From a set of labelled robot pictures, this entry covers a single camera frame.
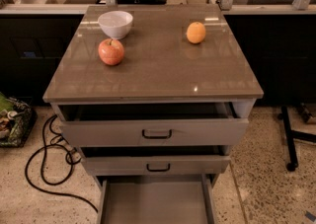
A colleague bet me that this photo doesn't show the grey bottom drawer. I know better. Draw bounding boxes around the grey bottom drawer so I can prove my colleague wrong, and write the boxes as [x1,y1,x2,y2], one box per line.
[97,174,218,224]

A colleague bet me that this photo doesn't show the grey drawer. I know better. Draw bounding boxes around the grey drawer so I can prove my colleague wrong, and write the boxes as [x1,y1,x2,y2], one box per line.
[61,114,248,147]
[82,146,230,176]
[97,174,218,224]

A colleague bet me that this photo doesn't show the grey drawer cabinet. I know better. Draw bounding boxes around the grey drawer cabinet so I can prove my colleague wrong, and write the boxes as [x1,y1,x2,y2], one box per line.
[42,3,265,189]

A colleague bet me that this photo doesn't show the grey top drawer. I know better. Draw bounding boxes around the grey top drawer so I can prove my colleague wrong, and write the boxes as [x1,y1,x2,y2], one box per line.
[61,114,248,147]

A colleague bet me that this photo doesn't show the grey middle drawer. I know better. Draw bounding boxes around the grey middle drawer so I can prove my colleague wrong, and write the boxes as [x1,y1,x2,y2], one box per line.
[82,146,230,176]

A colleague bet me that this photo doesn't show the red apple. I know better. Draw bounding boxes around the red apple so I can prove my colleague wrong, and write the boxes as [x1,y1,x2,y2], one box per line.
[98,38,124,66]

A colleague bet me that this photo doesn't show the orange fruit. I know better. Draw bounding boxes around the orange fruit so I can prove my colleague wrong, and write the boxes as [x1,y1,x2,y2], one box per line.
[187,22,206,43]

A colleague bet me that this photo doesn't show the white ceramic bowl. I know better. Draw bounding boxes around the white ceramic bowl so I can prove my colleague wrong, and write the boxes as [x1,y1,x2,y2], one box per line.
[98,11,133,39]

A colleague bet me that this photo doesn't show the patterned bag with items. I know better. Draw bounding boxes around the patterned bag with items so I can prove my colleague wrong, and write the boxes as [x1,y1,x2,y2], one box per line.
[0,93,37,147]

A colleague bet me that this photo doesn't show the black wheeled stand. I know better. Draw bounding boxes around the black wheeled stand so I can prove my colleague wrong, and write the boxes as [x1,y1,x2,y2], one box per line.
[277,106,316,172]

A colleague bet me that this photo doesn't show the black floor cable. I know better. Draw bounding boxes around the black floor cable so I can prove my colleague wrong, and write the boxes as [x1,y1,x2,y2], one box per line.
[24,113,99,214]

